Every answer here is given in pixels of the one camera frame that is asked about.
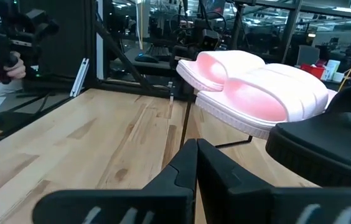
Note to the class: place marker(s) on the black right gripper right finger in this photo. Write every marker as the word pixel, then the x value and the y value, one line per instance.
pixel 241 202

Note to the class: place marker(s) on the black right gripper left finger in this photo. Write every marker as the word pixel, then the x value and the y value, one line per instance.
pixel 163 202

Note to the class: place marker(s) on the black foam slide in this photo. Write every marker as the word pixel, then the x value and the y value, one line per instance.
pixel 318 149

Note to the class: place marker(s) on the pink foam slide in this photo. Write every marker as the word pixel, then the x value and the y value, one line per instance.
pixel 287 90
pixel 241 60

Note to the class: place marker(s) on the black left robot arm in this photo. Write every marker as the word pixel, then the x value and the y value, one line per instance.
pixel 206 37

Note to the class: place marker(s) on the black computer mouse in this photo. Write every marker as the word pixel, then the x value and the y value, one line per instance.
pixel 147 58

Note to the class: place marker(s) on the red box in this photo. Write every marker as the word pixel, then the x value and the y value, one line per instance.
pixel 312 71

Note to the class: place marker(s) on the black keyboard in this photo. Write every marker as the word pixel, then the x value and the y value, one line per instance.
pixel 161 51

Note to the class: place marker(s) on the large dark monitor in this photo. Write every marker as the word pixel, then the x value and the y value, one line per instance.
pixel 63 37

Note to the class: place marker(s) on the silver metal bracket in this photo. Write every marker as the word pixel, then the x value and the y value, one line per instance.
pixel 80 74

